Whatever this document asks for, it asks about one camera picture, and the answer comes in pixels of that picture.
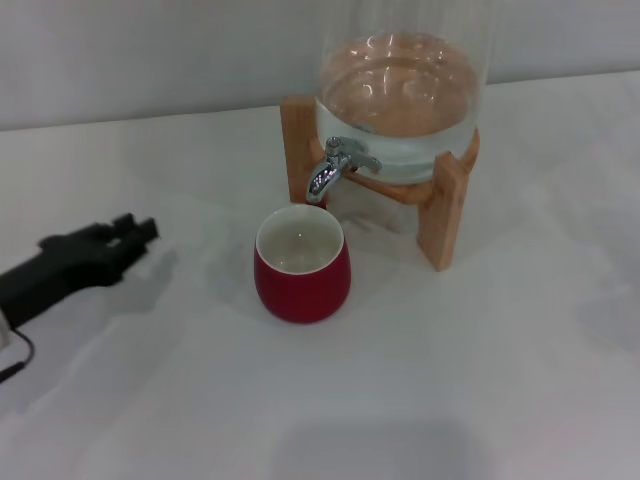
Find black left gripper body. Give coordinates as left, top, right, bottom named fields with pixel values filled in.
left=0, top=224, right=152, bottom=329

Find red ceramic cup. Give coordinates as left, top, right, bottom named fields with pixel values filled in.
left=253, top=197, right=353, bottom=325

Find chrome faucet tap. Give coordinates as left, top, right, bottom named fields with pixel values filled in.
left=305, top=135, right=384, bottom=205

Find glass water dispenser jar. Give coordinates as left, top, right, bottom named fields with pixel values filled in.
left=313, top=0, right=501, bottom=185

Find wooden dispenser stand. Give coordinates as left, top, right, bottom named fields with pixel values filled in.
left=279, top=93, right=481, bottom=274

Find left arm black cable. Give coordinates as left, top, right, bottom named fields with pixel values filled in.
left=0, top=327, right=35, bottom=384

